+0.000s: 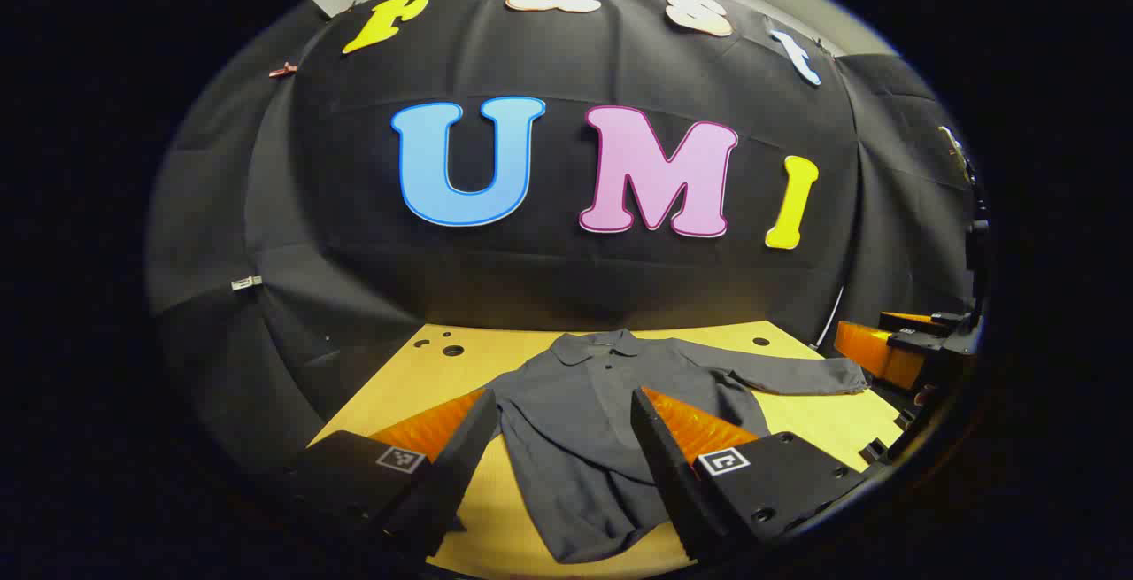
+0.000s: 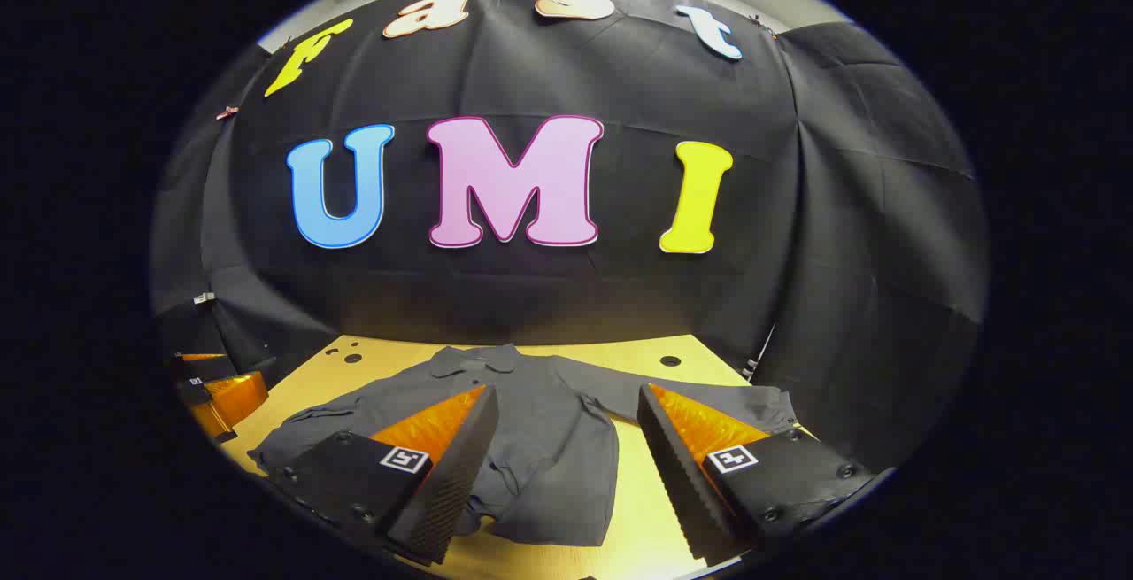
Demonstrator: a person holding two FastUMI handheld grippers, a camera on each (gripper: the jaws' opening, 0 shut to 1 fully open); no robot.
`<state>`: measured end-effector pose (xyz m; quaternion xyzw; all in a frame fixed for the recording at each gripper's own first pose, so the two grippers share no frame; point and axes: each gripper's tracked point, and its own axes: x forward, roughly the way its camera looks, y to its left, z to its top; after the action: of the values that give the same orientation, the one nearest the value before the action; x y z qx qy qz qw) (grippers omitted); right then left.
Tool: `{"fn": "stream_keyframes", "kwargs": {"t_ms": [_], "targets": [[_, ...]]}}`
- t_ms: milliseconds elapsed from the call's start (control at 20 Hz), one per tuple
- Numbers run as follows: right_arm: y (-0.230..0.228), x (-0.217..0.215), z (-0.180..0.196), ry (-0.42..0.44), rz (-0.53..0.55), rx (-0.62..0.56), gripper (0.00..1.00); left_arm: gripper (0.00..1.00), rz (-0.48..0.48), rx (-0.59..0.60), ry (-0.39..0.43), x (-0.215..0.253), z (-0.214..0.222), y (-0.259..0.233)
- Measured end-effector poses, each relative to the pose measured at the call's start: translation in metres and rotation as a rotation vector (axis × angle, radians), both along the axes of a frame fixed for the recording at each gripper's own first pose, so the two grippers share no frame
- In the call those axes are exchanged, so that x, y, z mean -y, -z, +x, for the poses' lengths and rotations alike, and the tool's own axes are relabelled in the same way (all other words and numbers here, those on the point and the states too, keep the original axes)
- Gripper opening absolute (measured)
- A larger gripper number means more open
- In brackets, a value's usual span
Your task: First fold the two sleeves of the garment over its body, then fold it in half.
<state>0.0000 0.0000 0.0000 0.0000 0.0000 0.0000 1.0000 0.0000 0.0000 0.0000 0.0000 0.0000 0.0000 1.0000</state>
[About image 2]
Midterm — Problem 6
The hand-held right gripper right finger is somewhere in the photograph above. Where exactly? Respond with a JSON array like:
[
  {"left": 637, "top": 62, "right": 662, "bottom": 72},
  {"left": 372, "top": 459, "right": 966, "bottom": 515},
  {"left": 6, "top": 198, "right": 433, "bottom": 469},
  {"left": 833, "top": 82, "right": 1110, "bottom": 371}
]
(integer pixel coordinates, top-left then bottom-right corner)
[{"left": 637, "top": 383, "right": 877, "bottom": 566}]

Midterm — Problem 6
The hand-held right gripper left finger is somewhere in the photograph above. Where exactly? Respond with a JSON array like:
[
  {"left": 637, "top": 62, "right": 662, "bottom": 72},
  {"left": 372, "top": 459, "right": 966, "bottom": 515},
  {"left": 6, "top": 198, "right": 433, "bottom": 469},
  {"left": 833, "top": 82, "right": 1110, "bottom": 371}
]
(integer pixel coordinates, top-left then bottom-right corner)
[{"left": 266, "top": 383, "right": 499, "bottom": 566}]

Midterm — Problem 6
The grey collared shirt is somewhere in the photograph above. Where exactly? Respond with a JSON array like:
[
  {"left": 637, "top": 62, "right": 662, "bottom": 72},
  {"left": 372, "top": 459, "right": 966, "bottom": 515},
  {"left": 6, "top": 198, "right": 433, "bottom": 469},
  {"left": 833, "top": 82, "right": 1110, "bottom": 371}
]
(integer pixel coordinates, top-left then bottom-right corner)
[{"left": 248, "top": 343, "right": 798, "bottom": 547}]

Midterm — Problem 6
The thin white strip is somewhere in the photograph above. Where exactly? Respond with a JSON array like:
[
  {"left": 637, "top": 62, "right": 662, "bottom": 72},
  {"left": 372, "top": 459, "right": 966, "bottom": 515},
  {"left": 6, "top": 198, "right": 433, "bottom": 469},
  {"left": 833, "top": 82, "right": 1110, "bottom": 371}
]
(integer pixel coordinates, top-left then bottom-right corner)
[{"left": 742, "top": 323, "right": 777, "bottom": 379}]

